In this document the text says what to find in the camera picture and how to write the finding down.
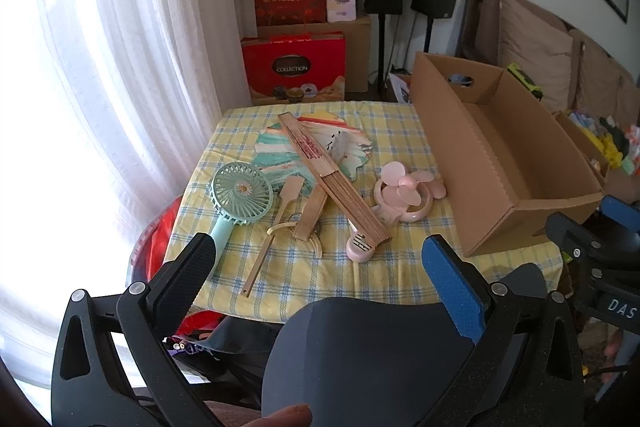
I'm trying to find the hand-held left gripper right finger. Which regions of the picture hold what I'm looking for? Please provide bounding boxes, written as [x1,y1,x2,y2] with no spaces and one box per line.
[421,234,586,427]

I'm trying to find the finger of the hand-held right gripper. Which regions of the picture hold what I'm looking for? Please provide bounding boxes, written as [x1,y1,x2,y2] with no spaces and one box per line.
[599,195,640,230]
[545,211,640,293]

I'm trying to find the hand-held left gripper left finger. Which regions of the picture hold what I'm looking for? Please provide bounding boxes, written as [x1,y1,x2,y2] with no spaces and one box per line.
[50,232,221,427]

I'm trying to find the mint green handheld fan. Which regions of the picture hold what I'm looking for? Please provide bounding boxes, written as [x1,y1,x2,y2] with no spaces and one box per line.
[207,161,276,258]

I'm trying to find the person's left hand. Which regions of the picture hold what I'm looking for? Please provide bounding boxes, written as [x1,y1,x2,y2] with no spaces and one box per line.
[207,404,313,427]

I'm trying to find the red plastic bag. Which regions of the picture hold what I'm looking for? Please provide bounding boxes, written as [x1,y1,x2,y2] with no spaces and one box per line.
[129,194,231,339]

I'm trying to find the yellow checkered tablecloth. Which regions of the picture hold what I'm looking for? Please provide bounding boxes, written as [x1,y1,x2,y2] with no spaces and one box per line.
[167,101,566,325]

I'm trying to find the pile of colourful small toys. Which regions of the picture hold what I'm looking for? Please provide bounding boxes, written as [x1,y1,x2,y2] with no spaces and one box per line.
[570,107,640,172]

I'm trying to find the small cardboard box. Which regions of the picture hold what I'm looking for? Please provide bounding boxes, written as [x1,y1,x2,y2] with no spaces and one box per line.
[552,109,640,202]

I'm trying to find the black bag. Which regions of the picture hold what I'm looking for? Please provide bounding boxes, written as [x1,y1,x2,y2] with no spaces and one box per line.
[165,316,283,408]

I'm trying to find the pink handheld fan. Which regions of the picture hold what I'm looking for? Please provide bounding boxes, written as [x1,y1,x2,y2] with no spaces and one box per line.
[346,161,447,264]

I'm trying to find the large open cardboard box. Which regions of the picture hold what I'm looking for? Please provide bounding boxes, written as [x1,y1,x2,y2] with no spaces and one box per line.
[410,52,606,258]

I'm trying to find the long wooden spatula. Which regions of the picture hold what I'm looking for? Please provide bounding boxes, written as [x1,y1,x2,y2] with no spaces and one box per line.
[241,177,300,299]

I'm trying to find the short bamboo slat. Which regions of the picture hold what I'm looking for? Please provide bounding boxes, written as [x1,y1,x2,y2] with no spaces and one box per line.
[292,198,328,242]

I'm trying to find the brown sofa cushion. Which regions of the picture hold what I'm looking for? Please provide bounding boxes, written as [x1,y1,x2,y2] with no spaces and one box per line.
[570,29,626,118]

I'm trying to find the open painted paper fan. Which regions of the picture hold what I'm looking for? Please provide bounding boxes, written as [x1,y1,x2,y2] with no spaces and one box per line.
[250,109,373,185]

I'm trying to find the yellow and black toy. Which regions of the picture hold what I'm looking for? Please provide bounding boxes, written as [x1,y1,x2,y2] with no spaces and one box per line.
[505,63,544,98]

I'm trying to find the folded wooden hand fan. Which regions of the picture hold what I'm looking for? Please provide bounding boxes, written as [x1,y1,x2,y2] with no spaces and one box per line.
[278,113,393,247]

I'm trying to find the large beige sofa cushion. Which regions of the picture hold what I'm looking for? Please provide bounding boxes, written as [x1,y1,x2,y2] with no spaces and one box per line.
[499,0,576,100]

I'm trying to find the white printed carton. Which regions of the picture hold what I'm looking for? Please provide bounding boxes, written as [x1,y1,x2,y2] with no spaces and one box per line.
[390,72,414,104]

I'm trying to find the white sheer curtain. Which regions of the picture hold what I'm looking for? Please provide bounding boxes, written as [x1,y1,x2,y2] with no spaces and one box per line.
[0,0,253,408]

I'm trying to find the red gift box oval label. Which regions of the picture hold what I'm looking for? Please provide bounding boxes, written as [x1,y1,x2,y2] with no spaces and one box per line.
[241,33,347,104]

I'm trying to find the dark wooden sofa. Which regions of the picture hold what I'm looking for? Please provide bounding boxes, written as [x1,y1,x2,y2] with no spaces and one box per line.
[457,0,640,122]

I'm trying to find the closed brown cardboard carton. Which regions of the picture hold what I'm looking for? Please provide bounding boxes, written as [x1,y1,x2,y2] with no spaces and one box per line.
[256,14,372,94]

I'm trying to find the cream plastic ring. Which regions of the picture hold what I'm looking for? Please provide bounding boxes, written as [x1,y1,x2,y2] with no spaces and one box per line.
[266,218,301,238]

